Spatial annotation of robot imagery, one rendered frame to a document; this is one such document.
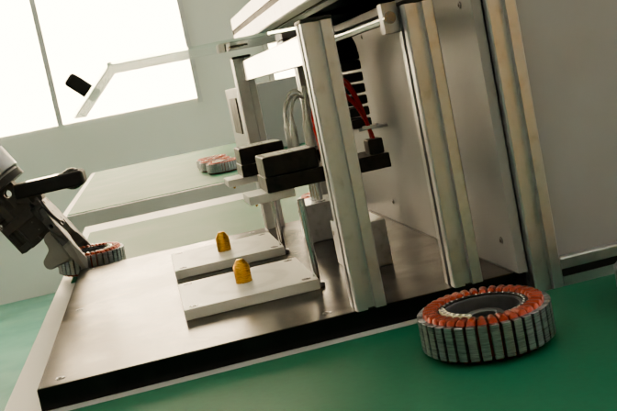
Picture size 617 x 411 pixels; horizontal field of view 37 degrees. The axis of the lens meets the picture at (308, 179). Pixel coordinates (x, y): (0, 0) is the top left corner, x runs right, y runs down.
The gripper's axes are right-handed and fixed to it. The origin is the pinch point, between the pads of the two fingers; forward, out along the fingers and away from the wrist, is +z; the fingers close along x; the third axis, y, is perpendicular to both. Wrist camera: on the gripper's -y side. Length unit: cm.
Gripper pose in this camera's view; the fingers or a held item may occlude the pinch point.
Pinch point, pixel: (94, 261)
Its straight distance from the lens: 158.9
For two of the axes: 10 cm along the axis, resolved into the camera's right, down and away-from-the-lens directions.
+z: 6.5, 7.5, 1.5
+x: 1.4, 0.8, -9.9
